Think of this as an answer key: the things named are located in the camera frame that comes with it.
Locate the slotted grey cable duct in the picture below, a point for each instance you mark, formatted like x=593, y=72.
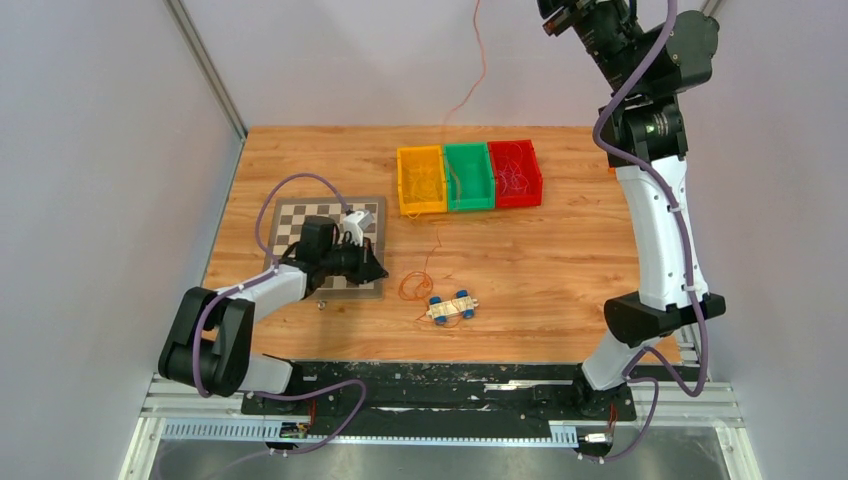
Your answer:
x=547, y=435

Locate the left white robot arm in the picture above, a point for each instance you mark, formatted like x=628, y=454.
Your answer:
x=209, y=345

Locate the red plastic bin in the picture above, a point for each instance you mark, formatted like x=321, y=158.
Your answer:
x=518, y=179

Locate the left aluminium frame post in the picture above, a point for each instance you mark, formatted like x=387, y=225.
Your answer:
x=193, y=39

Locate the wooden chessboard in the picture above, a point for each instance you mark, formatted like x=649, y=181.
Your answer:
x=289, y=216

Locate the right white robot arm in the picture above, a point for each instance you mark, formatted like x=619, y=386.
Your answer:
x=642, y=132

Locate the wooden toy car blue wheels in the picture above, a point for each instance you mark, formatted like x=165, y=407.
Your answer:
x=462, y=305

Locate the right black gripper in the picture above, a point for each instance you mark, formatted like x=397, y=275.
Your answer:
x=565, y=13

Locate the aluminium frame post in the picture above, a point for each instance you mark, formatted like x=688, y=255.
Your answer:
x=193, y=39
x=710, y=7

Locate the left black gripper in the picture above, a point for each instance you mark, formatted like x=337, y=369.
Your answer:
x=368, y=267

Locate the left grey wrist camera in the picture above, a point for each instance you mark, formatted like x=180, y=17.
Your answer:
x=355, y=223

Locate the right aluminium frame post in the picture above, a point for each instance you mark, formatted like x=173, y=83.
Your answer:
x=710, y=7

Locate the green plastic bin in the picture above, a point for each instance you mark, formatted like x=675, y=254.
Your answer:
x=469, y=176

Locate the yellow plastic bin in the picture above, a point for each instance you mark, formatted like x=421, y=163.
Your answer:
x=421, y=182

